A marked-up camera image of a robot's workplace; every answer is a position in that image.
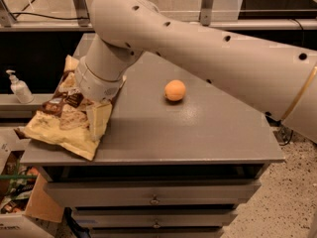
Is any grey drawer cabinet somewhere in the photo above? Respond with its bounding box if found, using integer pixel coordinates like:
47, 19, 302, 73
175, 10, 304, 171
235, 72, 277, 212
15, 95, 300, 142
19, 31, 285, 238

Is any grey top drawer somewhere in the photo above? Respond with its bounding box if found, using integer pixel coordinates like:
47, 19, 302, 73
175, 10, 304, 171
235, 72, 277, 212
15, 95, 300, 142
45, 180, 261, 207

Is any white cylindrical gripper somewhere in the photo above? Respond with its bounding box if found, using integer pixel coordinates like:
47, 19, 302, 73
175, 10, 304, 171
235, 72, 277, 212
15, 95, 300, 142
74, 57, 123, 141

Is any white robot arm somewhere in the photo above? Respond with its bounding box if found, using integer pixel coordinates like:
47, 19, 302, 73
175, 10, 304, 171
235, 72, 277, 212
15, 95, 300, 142
75, 0, 317, 142

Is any cardboard box with items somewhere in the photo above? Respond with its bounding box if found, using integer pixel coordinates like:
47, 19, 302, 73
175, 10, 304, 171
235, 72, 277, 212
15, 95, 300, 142
0, 128, 63, 238

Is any orange fruit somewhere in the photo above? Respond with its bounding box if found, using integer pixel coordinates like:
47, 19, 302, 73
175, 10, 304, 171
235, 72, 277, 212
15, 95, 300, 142
164, 80, 186, 101

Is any white pump dispenser bottle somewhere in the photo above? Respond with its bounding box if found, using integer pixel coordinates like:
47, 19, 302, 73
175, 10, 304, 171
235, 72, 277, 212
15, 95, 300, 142
6, 69, 34, 104

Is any brown sea salt chip bag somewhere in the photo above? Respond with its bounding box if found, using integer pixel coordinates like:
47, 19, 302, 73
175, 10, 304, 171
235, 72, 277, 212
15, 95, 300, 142
24, 56, 114, 161

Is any grey drawer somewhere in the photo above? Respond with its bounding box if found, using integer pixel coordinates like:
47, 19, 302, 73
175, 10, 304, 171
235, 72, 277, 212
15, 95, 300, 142
90, 228, 224, 238
45, 180, 261, 207
72, 208, 237, 228

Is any grey metal rail frame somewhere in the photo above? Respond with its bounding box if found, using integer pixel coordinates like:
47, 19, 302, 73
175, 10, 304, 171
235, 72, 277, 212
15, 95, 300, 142
1, 0, 317, 31

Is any black cable on floor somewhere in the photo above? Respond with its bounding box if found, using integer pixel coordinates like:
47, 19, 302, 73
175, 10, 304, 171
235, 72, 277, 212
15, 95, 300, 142
9, 11, 91, 22

